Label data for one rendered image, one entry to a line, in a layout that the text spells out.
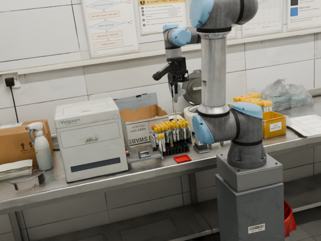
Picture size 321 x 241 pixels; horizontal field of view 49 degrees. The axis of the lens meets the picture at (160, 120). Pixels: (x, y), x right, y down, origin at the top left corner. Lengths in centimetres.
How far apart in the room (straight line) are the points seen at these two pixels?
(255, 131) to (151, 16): 111
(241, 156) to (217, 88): 29
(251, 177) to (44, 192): 86
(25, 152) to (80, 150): 44
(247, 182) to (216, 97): 35
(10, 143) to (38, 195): 43
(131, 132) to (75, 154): 42
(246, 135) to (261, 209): 30
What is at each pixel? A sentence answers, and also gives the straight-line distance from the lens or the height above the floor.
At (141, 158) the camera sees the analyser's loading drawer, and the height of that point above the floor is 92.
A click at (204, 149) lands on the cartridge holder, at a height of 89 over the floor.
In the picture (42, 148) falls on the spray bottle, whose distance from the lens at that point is 181.
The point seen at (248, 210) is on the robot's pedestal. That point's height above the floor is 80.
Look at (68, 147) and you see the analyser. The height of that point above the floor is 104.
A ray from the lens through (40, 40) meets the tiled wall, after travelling 215.
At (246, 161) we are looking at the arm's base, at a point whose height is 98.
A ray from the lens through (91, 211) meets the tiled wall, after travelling 243.
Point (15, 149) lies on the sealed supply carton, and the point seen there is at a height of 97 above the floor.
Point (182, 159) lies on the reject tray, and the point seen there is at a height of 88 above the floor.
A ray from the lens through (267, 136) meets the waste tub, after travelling 188.
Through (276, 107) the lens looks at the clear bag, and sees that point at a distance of 236.
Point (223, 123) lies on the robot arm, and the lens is 127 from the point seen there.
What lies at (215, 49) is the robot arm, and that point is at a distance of 120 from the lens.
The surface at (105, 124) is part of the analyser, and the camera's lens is 156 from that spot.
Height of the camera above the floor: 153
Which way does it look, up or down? 16 degrees down
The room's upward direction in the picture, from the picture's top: 7 degrees counter-clockwise
